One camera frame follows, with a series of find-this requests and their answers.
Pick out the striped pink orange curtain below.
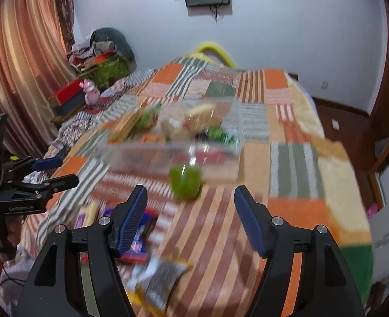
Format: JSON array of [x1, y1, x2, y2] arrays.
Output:
[[0, 0, 76, 157]]

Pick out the blue red snack bag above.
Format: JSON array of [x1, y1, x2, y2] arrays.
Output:
[[116, 208, 159, 265]]

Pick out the pink plush toy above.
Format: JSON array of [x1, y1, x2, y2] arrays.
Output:
[[79, 80, 101, 107]]

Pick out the patchwork striped bed blanket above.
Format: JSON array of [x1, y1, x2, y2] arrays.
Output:
[[19, 56, 374, 317]]

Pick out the grey yellow fries snack bag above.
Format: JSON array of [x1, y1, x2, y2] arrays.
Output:
[[124, 256, 192, 316]]

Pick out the red candy wrapper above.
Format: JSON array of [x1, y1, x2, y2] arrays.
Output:
[[194, 150, 226, 165]]

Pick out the clear plastic storage bin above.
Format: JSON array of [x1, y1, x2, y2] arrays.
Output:
[[96, 97, 243, 182]]

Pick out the grey bag on pile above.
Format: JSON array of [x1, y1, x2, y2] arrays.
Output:
[[91, 27, 135, 62]]

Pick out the green patterned box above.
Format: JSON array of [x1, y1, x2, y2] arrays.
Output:
[[93, 57, 129, 90]]

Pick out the long biscuit sleeve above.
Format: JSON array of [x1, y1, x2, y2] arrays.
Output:
[[108, 110, 141, 143]]

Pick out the yellow curved headboard rail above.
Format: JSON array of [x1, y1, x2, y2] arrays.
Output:
[[194, 41, 237, 69]]

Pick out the purple biscuit pack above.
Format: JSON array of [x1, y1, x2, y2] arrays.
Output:
[[74, 203, 99, 229]]

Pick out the green jelly cup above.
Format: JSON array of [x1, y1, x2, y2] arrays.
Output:
[[168, 164, 202, 201]]

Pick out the wall power socket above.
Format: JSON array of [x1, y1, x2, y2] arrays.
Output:
[[321, 81, 328, 90]]

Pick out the square cracker pack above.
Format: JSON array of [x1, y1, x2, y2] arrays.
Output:
[[184, 103, 222, 134]]

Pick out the red flat box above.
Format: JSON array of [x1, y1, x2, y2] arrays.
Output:
[[48, 78, 83, 108]]

